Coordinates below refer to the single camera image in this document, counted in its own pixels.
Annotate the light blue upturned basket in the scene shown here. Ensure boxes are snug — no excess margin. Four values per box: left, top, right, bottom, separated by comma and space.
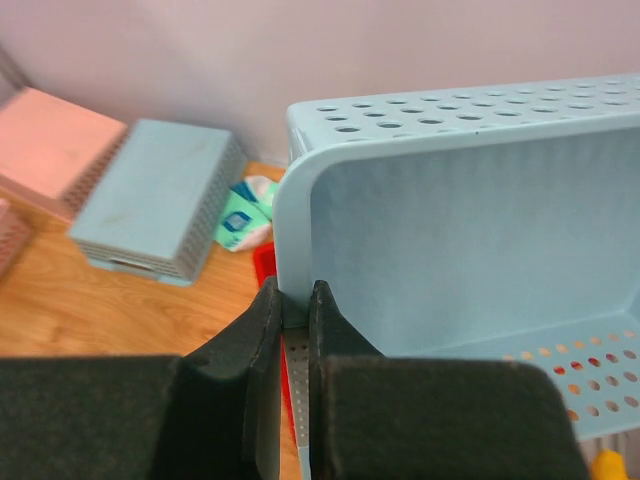
68, 119, 247, 286

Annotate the red plastic tray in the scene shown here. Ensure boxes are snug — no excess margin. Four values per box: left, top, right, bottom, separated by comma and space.
252, 242, 297, 445

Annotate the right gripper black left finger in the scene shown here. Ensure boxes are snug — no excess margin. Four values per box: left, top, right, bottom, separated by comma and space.
1, 279, 281, 479

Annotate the yellow cloth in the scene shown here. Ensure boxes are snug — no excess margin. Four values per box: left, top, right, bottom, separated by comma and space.
590, 449, 629, 480

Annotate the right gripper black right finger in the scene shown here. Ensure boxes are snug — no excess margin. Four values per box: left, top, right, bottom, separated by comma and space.
309, 281, 589, 479

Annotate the blue perforated basket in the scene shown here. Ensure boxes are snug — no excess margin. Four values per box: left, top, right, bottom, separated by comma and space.
271, 73, 640, 480

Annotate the pink perforated basket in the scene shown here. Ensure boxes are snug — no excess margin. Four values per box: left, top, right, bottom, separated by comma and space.
1, 88, 128, 222

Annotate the teal and white sock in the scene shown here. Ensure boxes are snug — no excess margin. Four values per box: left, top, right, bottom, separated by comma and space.
213, 175, 279, 252

